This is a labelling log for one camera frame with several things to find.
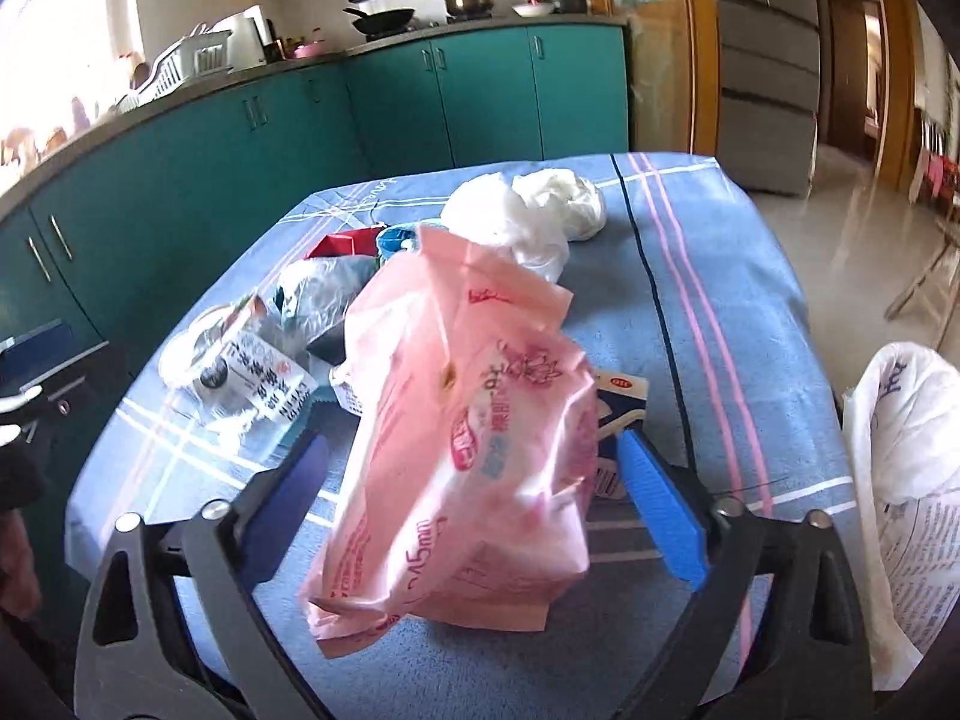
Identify grey refrigerator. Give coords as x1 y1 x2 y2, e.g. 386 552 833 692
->
709 0 822 196

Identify clear plastic bag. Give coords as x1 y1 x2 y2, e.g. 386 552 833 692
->
270 255 380 353

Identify person's left forearm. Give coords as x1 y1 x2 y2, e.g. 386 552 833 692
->
0 450 46 616

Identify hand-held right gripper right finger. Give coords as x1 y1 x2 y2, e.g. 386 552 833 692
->
600 427 875 720

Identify crumpled white plastic bag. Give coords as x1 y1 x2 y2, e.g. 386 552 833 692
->
441 172 572 284
512 167 608 243

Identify white and blue carton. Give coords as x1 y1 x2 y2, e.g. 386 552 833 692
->
589 369 652 500

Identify brown interior door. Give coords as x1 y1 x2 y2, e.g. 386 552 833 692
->
825 0 886 166

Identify wooden glass door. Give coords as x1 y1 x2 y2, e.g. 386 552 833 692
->
581 0 721 158

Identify green kitchen cabinets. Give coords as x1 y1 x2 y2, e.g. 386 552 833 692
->
0 19 631 421

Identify teal wrapper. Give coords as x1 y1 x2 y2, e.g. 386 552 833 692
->
375 223 421 263

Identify blue striped tablecloth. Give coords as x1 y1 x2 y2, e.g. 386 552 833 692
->
64 152 875 720

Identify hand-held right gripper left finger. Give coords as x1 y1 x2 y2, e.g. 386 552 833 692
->
75 431 335 720

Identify small white printed wrapper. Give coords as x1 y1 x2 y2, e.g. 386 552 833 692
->
328 362 370 419

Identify red snack packet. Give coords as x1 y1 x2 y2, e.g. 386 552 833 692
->
306 229 383 262

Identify white dish rack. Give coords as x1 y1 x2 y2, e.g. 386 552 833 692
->
112 26 233 113

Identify pink printed plastic bag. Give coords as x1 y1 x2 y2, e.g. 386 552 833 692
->
300 223 601 661

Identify large white plastic bag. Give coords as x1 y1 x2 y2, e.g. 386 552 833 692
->
840 341 960 698

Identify black frying pan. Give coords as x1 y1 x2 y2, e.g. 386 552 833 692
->
343 6 417 37

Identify wooden chair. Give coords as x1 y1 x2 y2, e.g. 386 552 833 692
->
885 225 960 346

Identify white printed packet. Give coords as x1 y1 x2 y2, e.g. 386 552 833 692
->
157 292 320 428

